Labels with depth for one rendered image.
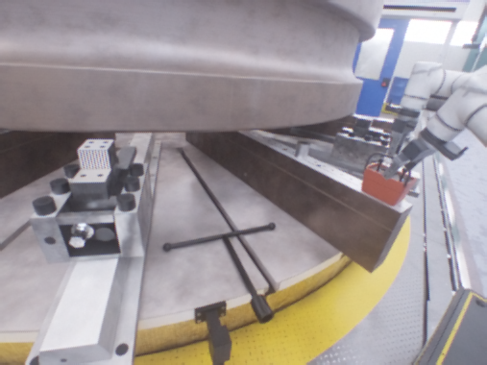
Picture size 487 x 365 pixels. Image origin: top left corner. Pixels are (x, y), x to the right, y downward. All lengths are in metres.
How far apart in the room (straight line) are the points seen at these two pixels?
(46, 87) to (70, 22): 0.29
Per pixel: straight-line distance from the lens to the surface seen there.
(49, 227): 1.05
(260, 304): 1.04
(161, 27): 1.29
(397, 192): 1.21
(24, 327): 1.22
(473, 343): 1.42
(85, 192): 1.04
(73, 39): 1.34
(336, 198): 1.35
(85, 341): 0.91
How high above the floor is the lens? 1.20
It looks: 29 degrees down
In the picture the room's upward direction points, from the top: 6 degrees clockwise
